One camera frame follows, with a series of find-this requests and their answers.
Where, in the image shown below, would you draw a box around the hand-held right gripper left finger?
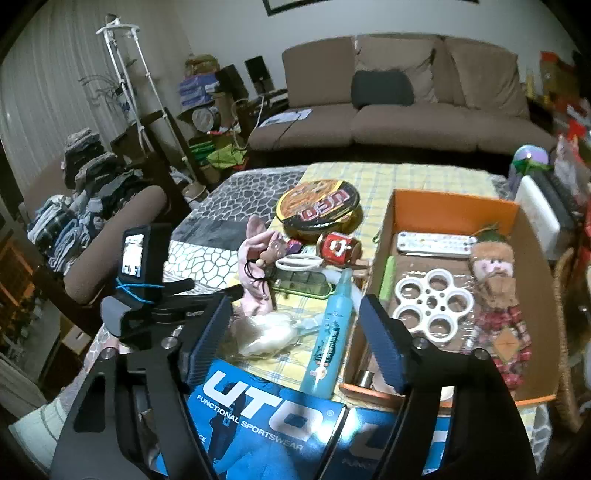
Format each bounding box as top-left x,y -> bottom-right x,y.
48,293 -> 236,480

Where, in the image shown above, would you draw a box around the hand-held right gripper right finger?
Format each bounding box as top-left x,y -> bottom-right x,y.
318,294 -> 539,480

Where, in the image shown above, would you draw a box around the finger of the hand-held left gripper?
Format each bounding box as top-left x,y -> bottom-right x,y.
159,278 -> 195,297
154,290 -> 232,325

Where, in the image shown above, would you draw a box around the teal spray bottle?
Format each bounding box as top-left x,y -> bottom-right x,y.
300,268 -> 355,398

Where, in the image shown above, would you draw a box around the clear plastic bag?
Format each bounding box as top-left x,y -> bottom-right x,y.
228,314 -> 325,359

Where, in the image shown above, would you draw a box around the pink plush toy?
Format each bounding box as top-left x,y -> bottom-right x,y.
238,216 -> 289,319

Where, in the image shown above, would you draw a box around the orange cardboard box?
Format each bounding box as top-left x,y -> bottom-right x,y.
339,188 -> 561,408

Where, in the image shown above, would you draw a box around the brown armchair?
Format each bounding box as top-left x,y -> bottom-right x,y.
65,187 -> 168,303

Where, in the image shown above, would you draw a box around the pile of folded clothes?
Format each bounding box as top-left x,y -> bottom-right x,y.
28,129 -> 154,274

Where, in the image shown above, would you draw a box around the blue sportswear box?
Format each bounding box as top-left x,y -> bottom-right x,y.
152,357 -> 451,480

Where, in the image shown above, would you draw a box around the green tin case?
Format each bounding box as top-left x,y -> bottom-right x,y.
271,270 -> 333,302

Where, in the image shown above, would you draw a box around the dark wooden chair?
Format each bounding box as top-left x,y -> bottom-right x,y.
111,108 -> 195,214

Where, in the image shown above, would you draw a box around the grey giraffe-pattern blanket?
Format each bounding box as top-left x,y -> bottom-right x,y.
9,167 -> 309,467

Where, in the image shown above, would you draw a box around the white remote control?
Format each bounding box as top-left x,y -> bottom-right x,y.
396,231 -> 478,257

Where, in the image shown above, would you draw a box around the plaid rag doll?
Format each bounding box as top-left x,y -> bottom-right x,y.
466,224 -> 533,393

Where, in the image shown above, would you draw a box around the green bags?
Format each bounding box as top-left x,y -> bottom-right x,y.
189,141 -> 251,171

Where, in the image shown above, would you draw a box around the round instant noodle bowl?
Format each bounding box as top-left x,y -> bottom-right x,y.
276,179 -> 361,243

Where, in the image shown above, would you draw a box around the round desk clock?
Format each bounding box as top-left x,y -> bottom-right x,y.
191,107 -> 223,136

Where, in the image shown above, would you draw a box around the yellow checked tablecloth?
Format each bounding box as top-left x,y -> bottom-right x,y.
203,161 -> 505,408

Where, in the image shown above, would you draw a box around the stack of blue boxes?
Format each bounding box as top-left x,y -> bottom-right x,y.
178,76 -> 221,110

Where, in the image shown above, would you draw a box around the wicker basket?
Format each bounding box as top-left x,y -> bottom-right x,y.
551,249 -> 591,431

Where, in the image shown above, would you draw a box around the white clothes stand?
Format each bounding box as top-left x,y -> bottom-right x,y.
96,14 -> 195,185

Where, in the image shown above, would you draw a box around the white papers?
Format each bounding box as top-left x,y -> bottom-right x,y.
259,109 -> 315,128

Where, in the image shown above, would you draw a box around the white roll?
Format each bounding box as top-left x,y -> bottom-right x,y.
517,175 -> 562,260

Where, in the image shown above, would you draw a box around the brown fabric sofa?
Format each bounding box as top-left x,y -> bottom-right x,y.
249,34 -> 559,160

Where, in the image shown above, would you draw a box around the black speaker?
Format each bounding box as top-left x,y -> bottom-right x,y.
245,56 -> 269,85

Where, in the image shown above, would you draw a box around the purple and green toy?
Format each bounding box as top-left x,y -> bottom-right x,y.
510,145 -> 551,177

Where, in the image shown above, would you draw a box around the dark sofa cushion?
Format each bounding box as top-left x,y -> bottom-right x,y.
351,70 -> 415,110

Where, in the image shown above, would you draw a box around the beige sofa pillow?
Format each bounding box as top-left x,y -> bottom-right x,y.
450,44 -> 530,117
358,37 -> 439,104

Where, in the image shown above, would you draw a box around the pile of colourful packets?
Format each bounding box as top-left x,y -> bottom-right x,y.
526,51 -> 591,155

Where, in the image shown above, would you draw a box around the white six-ring holder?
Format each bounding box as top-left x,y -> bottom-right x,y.
393,268 -> 475,345

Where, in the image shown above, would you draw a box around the white cable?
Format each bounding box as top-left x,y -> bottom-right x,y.
276,255 -> 345,289

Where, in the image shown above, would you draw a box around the framed wall picture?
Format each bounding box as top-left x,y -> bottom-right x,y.
262,0 -> 352,17

